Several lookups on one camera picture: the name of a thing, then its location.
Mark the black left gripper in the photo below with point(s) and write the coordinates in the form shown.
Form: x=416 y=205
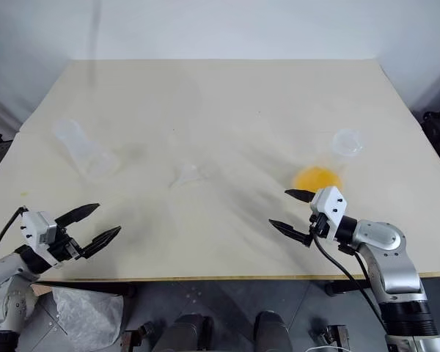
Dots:
x=64 y=249

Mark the clear flask with orange liquid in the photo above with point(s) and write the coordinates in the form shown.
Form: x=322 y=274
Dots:
x=317 y=177

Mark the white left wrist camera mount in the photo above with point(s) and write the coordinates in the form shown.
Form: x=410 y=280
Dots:
x=36 y=227

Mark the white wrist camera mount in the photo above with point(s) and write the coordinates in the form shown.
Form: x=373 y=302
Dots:
x=330 y=205
x=36 y=227

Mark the clear plastic flask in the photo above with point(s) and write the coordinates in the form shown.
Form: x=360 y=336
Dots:
x=84 y=150

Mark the black metal bracket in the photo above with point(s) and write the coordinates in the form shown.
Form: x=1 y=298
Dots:
x=135 y=337
x=333 y=333

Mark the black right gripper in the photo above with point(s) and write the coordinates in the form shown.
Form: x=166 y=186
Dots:
x=318 y=227

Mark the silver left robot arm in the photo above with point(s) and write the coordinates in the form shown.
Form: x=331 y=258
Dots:
x=3 y=271

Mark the dark rounded shape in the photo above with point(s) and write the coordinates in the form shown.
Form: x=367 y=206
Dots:
x=190 y=330
x=273 y=330

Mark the crumpled clear plastic bag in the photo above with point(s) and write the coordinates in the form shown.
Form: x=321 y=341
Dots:
x=88 y=315

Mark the black table frame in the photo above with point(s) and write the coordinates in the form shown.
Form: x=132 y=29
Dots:
x=95 y=287

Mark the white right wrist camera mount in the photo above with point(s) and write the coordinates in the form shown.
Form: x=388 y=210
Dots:
x=330 y=205

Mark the brown cardboard piece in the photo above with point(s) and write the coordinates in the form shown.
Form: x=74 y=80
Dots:
x=41 y=289

